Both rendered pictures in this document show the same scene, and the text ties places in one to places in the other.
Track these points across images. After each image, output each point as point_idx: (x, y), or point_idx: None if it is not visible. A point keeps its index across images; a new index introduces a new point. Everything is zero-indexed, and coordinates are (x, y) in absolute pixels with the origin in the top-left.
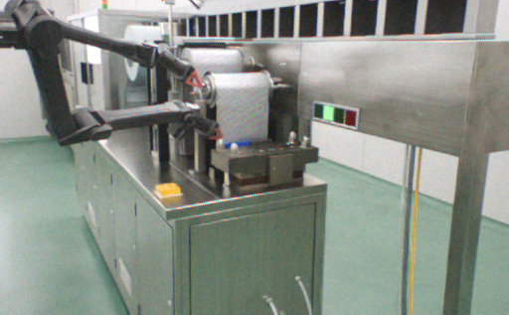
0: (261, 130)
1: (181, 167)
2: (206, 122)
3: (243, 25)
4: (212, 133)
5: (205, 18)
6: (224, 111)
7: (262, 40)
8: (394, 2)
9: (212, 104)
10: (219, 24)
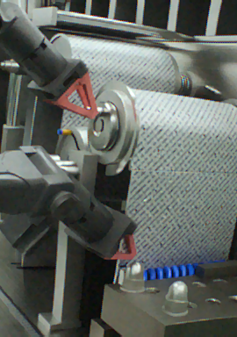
0: (221, 239)
1: (18, 301)
2: (103, 218)
3: (171, 11)
4: (116, 248)
5: (82, 5)
6: (148, 190)
7: (221, 39)
8: None
9: (117, 167)
10: (114, 11)
